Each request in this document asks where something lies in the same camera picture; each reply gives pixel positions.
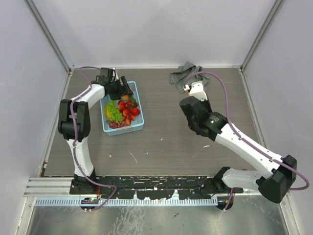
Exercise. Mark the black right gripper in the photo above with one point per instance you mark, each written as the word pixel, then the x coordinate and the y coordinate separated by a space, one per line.
pixel 206 103

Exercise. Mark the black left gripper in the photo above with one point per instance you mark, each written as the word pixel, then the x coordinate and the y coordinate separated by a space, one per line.
pixel 124 88

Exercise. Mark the orange peach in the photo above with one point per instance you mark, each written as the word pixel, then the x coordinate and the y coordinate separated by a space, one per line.
pixel 126 97

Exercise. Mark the blue plastic basket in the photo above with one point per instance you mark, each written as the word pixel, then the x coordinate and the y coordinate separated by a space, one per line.
pixel 135 125

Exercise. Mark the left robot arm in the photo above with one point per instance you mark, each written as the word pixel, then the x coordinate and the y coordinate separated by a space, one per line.
pixel 75 125

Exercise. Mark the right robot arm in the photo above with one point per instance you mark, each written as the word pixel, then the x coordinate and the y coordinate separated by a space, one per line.
pixel 273 175

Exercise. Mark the red strawberry cluster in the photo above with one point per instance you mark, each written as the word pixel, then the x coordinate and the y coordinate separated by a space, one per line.
pixel 129 110

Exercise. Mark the green grape bunch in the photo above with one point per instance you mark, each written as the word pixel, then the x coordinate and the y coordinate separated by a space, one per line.
pixel 116 115

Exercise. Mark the yellow banana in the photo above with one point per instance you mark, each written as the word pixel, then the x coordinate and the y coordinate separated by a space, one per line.
pixel 107 112

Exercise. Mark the purple grape bunch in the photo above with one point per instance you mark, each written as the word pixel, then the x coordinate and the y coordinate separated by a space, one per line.
pixel 115 125

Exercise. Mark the grey crumpled cloth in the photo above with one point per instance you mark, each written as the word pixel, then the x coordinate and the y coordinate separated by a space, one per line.
pixel 185 76

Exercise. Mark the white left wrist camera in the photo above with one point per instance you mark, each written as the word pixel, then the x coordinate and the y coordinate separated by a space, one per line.
pixel 107 75

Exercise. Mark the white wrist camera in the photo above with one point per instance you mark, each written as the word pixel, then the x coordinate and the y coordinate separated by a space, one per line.
pixel 107 75
pixel 196 90

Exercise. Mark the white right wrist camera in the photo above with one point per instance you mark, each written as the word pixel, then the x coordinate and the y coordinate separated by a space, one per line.
pixel 196 90

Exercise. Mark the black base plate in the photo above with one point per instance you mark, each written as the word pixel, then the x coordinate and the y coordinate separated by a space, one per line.
pixel 154 188

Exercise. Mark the blue slotted cable duct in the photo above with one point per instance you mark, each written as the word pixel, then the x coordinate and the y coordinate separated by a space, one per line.
pixel 80 201

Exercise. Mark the aluminium frame rail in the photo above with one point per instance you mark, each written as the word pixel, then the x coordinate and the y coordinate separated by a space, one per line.
pixel 48 186

